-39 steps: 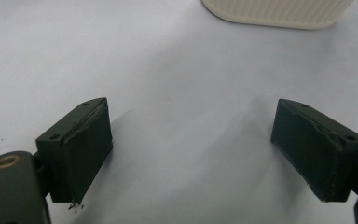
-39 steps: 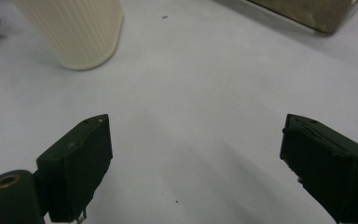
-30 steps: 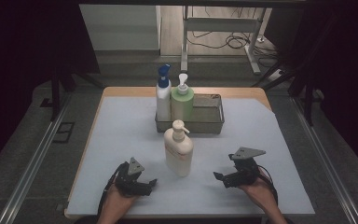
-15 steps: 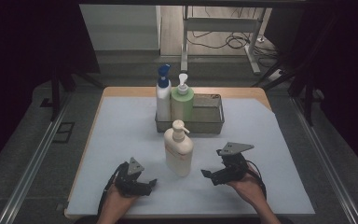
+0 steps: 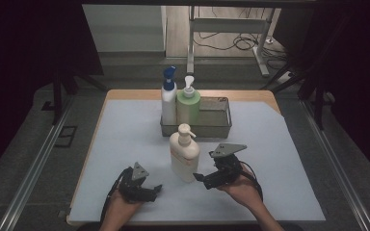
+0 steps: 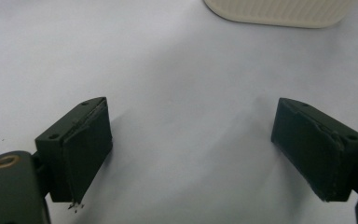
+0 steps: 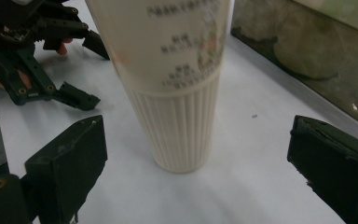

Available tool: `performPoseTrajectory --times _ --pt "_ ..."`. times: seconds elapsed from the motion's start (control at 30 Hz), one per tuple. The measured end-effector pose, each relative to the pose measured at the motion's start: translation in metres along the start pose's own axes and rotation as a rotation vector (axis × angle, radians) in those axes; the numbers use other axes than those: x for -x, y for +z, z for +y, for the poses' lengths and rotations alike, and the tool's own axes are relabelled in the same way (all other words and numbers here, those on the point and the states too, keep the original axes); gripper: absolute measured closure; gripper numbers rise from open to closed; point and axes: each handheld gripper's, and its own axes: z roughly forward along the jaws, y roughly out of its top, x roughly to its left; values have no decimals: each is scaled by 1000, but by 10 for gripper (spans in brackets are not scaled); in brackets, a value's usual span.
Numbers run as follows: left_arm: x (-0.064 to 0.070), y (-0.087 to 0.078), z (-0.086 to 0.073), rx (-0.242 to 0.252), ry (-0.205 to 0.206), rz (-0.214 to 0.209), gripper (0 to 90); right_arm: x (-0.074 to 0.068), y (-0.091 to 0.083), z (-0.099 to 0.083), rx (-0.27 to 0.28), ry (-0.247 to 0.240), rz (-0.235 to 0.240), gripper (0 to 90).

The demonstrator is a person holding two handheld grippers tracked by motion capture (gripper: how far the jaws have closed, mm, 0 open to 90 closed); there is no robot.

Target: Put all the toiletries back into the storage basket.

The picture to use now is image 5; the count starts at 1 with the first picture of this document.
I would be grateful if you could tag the black metal stand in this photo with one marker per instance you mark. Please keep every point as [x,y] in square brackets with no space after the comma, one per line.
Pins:
[57,96]
[318,96]

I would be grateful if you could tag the aluminium floor rail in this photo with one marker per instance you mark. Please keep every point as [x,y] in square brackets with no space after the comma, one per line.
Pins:
[29,179]
[343,179]

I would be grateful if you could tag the white power strip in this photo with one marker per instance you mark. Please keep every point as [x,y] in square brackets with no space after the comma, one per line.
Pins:
[285,77]

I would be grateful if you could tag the white desk frame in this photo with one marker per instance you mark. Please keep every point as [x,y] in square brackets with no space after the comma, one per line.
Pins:
[228,25]

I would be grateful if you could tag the white bottle with blue pump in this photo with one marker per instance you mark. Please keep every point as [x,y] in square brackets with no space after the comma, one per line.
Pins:
[168,102]

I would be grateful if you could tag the cream pump bottle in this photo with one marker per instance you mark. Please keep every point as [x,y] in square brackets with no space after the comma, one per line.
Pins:
[184,160]

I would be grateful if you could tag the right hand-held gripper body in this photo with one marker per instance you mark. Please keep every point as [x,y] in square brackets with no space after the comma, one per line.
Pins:
[226,168]

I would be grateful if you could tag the metal mesh basket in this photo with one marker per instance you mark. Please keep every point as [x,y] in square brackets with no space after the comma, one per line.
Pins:
[216,120]

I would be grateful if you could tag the pale blue table mat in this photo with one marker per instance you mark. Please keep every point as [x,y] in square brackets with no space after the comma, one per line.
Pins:
[269,199]

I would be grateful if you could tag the person's left hand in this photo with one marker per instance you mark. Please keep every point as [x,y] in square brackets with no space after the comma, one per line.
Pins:
[120,208]

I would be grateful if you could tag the green pump bottle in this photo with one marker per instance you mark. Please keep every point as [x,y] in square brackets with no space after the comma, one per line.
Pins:
[189,109]

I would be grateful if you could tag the person's right hand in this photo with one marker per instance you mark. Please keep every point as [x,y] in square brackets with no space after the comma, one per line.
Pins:
[242,192]

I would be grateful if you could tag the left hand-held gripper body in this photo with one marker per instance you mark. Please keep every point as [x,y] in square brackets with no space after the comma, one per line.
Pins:
[133,191]

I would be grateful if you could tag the black floor socket frame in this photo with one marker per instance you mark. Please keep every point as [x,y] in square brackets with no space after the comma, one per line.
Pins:
[66,136]

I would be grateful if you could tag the dark curtain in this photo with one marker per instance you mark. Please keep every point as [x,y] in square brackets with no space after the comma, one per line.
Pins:
[359,64]
[19,48]

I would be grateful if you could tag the white cabinet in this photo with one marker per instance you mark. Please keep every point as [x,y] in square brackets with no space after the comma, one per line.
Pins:
[125,29]

